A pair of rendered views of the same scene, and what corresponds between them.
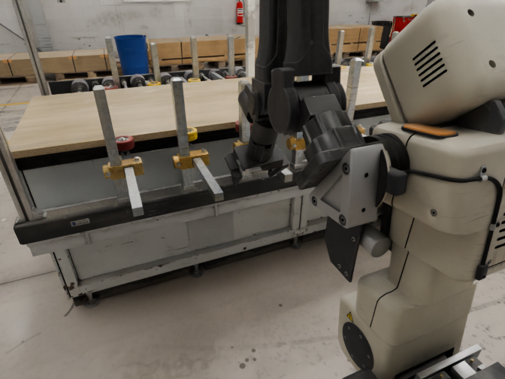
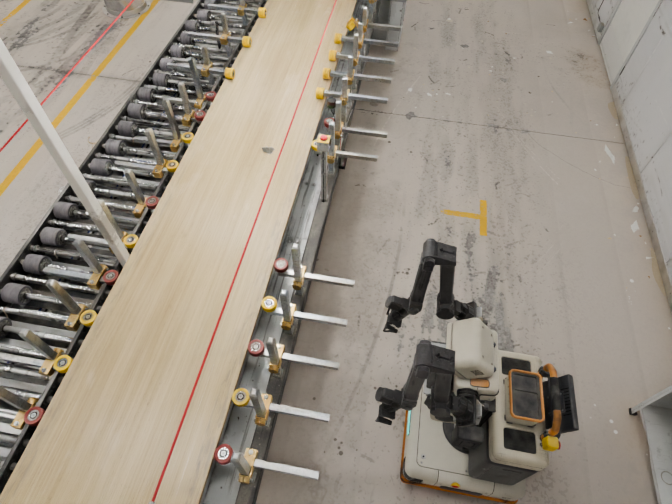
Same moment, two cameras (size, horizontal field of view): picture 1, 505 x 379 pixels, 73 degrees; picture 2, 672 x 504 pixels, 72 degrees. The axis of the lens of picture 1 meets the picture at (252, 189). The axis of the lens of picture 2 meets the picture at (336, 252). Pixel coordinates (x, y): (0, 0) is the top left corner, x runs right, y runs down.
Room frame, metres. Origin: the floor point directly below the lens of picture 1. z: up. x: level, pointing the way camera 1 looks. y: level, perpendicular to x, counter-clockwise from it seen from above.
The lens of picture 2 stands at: (0.59, 0.64, 3.03)
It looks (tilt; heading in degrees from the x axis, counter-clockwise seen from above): 54 degrees down; 301
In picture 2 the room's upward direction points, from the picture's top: 2 degrees clockwise
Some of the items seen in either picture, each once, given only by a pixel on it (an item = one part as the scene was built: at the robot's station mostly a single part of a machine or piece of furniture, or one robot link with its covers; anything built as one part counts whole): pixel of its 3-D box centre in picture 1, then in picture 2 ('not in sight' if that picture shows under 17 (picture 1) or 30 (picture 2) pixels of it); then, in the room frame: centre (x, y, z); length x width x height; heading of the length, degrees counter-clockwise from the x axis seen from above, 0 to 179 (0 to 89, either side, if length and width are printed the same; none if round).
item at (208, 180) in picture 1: (201, 169); (283, 409); (1.13, 0.19, 0.82); 0.43 x 0.03 x 0.04; 23
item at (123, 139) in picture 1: (125, 151); (225, 456); (1.22, 0.50, 0.85); 0.08 x 0.08 x 0.11
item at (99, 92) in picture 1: (113, 154); (244, 468); (1.10, 0.49, 0.89); 0.04 x 0.04 x 0.48; 23
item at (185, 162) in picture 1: (190, 159); (263, 409); (1.21, 0.24, 0.82); 0.14 x 0.06 x 0.05; 113
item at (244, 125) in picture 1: (244, 140); (275, 360); (1.30, 0.03, 0.87); 0.04 x 0.04 x 0.48; 23
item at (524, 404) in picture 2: not in sight; (522, 398); (0.21, -0.46, 0.87); 0.23 x 0.15 x 0.11; 113
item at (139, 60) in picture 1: (134, 56); not in sight; (6.51, 2.14, 0.36); 0.59 x 0.57 x 0.73; 23
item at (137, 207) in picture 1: (131, 180); (269, 466); (1.03, 0.42, 0.83); 0.43 x 0.03 x 0.04; 23
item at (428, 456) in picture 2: not in sight; (462, 433); (0.32, -0.41, 0.16); 0.67 x 0.64 x 0.25; 23
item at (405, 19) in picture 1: (405, 31); not in sight; (10.21, -4.20, 0.41); 0.76 x 0.48 x 0.81; 119
